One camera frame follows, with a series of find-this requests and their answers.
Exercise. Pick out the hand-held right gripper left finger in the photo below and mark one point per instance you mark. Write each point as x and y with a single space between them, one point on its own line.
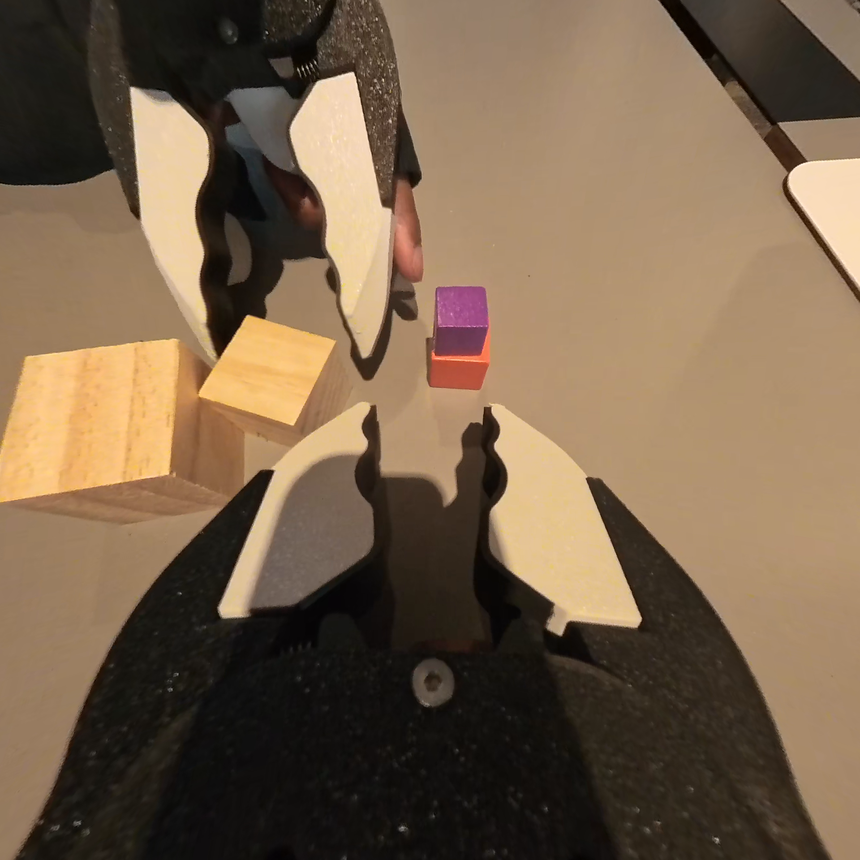
302 537

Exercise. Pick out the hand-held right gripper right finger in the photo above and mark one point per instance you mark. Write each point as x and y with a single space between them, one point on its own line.
564 537

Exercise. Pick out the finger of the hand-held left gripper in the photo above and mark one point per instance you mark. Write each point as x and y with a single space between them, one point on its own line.
349 181
168 188

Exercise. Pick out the medium natural wooden cube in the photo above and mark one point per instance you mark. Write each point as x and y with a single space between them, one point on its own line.
269 369

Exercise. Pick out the small purple wooden cube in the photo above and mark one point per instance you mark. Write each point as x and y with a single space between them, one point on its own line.
460 316

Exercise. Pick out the small orange wooden cube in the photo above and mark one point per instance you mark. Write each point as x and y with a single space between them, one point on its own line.
457 371

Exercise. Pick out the large natural wooden cube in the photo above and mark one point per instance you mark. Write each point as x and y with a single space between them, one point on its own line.
94 416

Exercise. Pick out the person's left hand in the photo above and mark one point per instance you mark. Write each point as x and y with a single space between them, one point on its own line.
410 235

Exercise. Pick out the white rounded board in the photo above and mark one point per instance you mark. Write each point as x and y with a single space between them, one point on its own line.
833 201

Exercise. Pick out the black furniture panel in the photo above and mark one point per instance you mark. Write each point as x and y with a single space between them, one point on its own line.
772 60

